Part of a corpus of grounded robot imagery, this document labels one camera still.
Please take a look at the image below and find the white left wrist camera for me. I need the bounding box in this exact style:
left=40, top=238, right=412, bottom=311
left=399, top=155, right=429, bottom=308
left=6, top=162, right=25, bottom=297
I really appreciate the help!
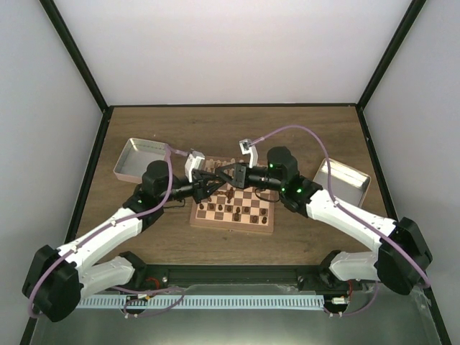
left=184, top=150, right=206, bottom=183

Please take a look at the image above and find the wooden chess board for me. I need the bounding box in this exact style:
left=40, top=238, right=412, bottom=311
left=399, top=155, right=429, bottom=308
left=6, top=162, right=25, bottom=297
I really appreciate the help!
left=189, top=155, right=276, bottom=234

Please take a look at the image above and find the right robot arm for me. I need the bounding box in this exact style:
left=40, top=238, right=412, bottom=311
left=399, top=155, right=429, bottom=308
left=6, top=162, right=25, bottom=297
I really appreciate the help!
left=216, top=147, right=433, bottom=295

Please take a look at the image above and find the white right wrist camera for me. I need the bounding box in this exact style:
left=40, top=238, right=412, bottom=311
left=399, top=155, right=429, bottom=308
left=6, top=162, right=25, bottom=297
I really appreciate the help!
left=239, top=139, right=259, bottom=168

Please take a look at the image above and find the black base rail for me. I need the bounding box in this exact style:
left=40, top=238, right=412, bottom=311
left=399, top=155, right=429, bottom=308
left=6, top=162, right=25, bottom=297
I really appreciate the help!
left=143, top=264, right=427, bottom=292

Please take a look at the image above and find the gold metal tray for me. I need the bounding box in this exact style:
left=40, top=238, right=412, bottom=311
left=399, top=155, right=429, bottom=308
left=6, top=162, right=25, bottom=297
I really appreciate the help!
left=313, top=159, right=371, bottom=208

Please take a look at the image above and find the light blue cable duct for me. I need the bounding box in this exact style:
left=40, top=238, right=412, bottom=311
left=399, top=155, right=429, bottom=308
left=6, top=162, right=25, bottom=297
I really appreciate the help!
left=77, top=295, right=324, bottom=311

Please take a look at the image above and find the pink metal tray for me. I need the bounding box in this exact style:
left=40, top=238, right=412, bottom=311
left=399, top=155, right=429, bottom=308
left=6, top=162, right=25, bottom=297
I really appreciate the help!
left=113, top=138, right=165, bottom=184

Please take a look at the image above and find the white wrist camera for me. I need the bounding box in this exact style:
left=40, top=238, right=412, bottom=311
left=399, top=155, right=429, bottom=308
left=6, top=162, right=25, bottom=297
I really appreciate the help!
left=184, top=150, right=206, bottom=183
left=239, top=139, right=259, bottom=168

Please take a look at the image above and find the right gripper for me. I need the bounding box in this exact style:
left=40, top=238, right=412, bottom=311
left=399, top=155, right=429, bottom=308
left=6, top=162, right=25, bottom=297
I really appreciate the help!
left=215, top=162, right=284, bottom=193

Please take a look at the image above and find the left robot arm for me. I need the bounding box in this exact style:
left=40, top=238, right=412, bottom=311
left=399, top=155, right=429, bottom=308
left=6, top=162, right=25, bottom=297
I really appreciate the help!
left=22, top=160, right=225, bottom=322

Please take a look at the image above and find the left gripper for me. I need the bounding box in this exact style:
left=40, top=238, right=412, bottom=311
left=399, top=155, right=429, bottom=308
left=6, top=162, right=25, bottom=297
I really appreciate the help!
left=160, top=170, right=226, bottom=204

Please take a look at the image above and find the black enclosure frame post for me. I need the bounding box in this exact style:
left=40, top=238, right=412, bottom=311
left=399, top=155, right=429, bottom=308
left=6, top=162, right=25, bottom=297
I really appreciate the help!
left=38, top=0, right=109, bottom=111

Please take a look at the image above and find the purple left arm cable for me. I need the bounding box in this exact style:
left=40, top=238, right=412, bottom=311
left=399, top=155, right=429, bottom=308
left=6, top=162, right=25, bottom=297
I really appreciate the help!
left=27, top=143, right=188, bottom=319

